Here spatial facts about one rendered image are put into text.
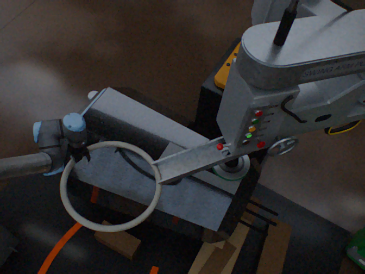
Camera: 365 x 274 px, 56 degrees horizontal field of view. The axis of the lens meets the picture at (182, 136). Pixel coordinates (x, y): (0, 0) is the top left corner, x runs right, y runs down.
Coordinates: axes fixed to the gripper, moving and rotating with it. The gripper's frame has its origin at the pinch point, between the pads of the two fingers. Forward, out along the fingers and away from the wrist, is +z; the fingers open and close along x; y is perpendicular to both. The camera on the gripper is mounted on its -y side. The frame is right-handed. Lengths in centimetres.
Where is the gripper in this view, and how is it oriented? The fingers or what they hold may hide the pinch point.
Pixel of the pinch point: (84, 159)
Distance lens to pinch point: 188.1
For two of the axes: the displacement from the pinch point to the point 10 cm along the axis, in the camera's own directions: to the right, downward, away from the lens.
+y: -6.7, 5.5, -5.0
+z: -1.6, 5.6, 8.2
